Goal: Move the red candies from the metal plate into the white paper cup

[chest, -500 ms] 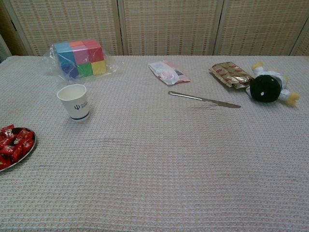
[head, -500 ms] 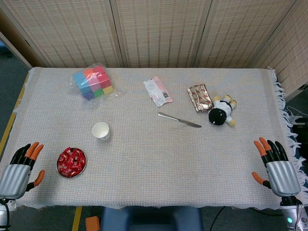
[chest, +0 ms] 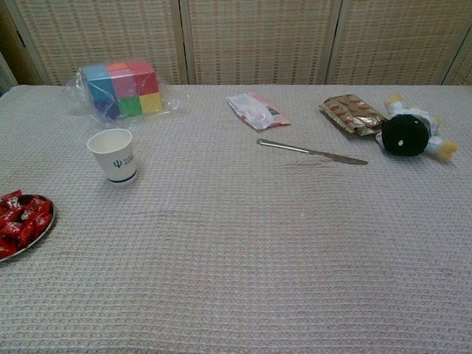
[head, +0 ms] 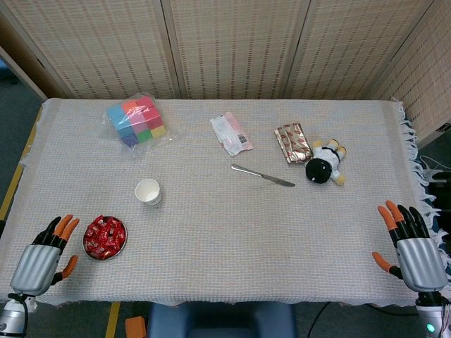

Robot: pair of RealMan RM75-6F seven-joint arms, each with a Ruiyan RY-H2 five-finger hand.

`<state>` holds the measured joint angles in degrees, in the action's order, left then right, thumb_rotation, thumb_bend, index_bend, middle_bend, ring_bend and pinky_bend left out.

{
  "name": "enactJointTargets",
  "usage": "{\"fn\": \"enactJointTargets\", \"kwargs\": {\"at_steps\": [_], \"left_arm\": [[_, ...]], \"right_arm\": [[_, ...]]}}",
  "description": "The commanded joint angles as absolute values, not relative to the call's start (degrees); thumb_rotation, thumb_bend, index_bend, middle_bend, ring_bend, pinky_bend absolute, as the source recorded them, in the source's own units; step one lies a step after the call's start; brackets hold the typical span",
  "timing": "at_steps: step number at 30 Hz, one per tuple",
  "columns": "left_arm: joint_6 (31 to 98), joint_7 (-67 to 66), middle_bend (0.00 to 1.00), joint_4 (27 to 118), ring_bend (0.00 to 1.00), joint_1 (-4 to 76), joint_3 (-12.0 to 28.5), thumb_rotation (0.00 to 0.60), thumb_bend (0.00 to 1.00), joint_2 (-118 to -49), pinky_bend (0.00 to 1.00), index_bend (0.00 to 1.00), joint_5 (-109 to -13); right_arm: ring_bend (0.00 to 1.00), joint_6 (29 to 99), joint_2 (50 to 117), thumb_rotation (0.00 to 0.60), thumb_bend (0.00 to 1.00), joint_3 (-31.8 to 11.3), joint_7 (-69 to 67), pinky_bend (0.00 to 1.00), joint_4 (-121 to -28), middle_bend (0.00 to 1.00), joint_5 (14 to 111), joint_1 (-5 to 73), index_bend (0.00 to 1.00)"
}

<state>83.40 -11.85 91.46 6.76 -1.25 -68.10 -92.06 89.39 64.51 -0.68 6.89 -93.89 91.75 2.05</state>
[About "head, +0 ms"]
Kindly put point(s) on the pink white snack packet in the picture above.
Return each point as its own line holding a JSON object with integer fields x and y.
{"x": 230, "y": 134}

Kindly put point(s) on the silver table knife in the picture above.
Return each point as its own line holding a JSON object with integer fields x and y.
{"x": 260, "y": 175}

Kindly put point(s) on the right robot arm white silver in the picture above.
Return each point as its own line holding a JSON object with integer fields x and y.
{"x": 431, "y": 317}

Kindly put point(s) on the right robot hand silver orange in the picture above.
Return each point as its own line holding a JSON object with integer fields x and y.
{"x": 419, "y": 264}

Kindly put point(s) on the left robot hand silver orange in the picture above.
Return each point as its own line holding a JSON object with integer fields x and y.
{"x": 35, "y": 267}

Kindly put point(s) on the white woven tablecloth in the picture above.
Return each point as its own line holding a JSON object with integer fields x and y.
{"x": 246, "y": 229}

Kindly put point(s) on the white paper cup blue print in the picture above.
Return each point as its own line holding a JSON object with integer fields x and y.
{"x": 146, "y": 192}

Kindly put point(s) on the gold red-print snack packet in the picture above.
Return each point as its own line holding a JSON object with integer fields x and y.
{"x": 292, "y": 142}

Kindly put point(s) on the orange block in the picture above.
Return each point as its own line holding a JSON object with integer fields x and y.
{"x": 135, "y": 327}

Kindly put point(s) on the plush doll black head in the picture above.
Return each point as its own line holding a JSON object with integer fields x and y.
{"x": 319, "y": 170}

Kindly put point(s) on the metal dish of red candies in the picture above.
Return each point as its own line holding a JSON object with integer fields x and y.
{"x": 112, "y": 257}

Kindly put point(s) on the colourful foam blocks clear bag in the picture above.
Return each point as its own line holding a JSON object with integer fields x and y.
{"x": 137, "y": 119}

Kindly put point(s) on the black screen foot bracket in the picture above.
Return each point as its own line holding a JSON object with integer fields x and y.
{"x": 444, "y": 128}

